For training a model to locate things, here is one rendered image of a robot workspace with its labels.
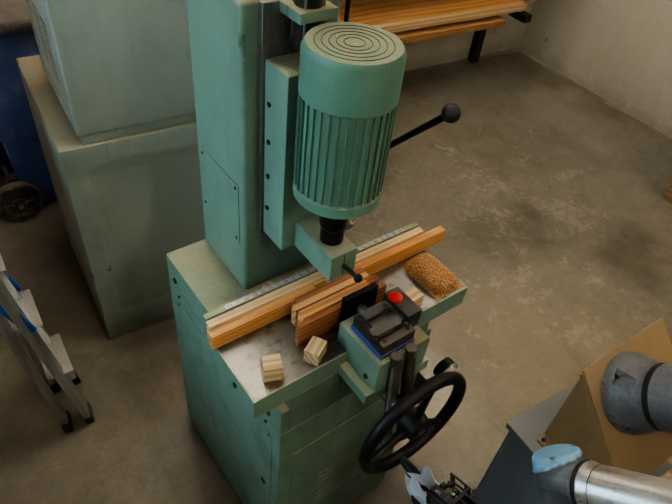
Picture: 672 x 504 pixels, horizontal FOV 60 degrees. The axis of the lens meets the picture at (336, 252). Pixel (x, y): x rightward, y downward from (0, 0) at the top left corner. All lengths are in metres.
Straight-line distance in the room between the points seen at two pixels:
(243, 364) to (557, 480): 0.63
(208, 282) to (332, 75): 0.75
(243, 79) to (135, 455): 1.43
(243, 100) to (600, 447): 1.11
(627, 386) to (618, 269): 1.78
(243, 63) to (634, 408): 1.09
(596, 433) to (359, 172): 0.85
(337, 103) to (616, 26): 3.80
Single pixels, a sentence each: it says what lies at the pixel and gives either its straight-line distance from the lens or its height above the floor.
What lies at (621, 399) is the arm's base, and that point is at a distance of 1.48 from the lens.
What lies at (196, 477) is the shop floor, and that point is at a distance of 2.13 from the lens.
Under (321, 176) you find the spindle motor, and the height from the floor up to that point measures 1.29.
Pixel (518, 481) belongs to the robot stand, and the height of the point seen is 0.38.
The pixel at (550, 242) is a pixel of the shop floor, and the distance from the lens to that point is 3.19.
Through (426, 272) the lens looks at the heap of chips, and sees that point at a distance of 1.43.
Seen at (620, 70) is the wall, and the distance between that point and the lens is 4.66.
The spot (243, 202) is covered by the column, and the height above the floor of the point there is 1.09.
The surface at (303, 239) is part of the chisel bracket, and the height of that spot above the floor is 1.05.
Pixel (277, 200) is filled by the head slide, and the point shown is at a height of 1.13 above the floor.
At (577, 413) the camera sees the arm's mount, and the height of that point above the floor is 0.74.
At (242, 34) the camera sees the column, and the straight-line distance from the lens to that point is 1.12.
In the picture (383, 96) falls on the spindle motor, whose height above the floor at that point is 1.45.
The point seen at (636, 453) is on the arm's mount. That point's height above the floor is 0.69.
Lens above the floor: 1.91
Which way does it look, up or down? 43 degrees down
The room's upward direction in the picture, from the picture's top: 7 degrees clockwise
